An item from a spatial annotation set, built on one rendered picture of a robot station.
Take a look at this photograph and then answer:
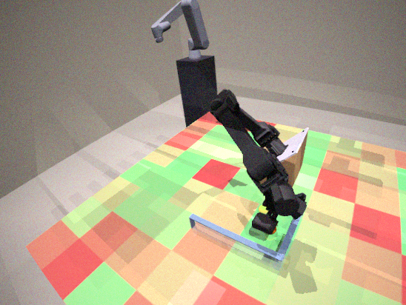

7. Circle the low clear corner walls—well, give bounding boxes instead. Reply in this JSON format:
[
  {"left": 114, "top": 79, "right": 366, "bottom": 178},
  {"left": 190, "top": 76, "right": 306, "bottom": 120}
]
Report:
[{"left": 190, "top": 214, "right": 303, "bottom": 271}]

